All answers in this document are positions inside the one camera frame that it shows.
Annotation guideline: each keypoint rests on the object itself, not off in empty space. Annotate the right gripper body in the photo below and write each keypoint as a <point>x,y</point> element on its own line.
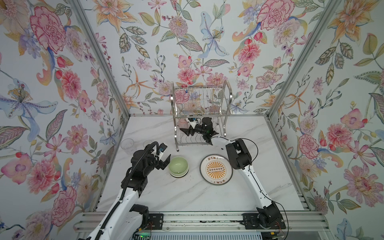
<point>200,129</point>

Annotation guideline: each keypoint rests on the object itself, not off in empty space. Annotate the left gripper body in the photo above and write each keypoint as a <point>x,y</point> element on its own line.
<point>151,163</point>

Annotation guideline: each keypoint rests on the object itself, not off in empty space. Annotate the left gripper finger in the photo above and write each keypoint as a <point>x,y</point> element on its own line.
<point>161,166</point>
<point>167,160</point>

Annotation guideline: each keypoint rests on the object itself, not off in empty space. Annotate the pink glass cup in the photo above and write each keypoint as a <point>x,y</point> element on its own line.
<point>183,124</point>

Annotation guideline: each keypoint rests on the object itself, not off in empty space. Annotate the pale green bowl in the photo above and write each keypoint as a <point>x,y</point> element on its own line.
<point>178,167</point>

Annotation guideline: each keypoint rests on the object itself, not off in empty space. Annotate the clear glass cup large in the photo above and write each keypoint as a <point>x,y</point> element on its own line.
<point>128,145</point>

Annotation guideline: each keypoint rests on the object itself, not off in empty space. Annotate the brown rimmed plate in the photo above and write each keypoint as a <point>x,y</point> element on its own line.
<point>216,170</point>

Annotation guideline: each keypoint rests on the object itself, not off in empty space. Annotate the clear glass cup small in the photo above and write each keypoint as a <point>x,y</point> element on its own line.
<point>147,142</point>

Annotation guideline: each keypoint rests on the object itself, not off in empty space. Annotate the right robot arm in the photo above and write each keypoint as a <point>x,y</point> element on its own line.
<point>240,159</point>

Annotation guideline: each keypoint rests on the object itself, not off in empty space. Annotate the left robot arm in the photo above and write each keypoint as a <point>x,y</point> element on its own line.
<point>126,218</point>

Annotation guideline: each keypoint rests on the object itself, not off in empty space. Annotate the chrome two-tier dish rack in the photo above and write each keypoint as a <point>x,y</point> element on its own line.
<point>199,102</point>

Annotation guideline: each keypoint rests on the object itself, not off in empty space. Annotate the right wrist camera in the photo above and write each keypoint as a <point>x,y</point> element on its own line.
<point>193,122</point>

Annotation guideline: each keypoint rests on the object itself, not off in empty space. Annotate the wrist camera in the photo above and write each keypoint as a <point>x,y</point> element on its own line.
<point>193,122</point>
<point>160,150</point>

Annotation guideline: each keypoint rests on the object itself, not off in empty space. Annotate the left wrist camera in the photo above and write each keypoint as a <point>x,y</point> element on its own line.
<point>160,150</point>

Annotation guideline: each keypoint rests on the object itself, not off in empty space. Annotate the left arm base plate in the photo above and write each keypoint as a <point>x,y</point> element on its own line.
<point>151,221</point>

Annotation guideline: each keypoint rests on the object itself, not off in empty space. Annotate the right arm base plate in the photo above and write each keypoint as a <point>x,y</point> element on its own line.
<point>255,221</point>

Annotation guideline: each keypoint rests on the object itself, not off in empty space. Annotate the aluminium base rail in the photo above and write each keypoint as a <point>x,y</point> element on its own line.
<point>296,221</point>

